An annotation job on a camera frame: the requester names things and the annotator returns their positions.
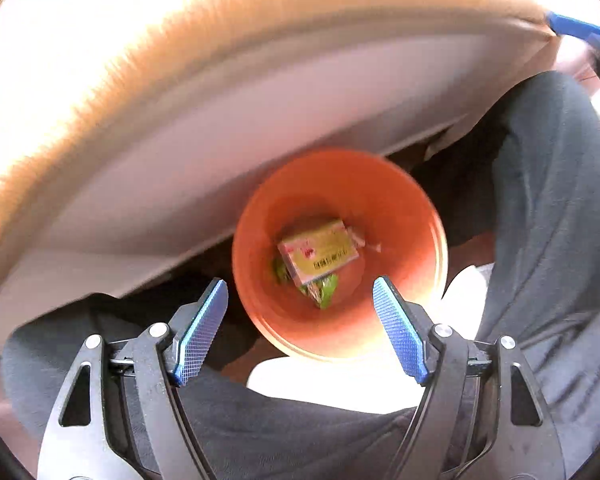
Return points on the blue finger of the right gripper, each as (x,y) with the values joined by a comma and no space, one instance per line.
(565,26)

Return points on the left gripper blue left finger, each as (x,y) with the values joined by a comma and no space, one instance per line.
(88,434)

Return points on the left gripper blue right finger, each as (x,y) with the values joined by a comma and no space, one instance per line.
(482,416)

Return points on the green snack pouch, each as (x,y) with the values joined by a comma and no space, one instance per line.
(320,291)

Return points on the tall green white box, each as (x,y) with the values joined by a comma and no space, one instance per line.
(317,252)

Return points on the orange plastic trash bin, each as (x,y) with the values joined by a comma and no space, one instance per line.
(397,230)

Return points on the person's grey trousers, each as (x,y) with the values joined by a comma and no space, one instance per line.
(528,172)

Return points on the white mattress side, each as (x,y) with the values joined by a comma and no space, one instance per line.
(169,177)

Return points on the beige floral fleece blanket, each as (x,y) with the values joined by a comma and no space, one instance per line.
(69,67)

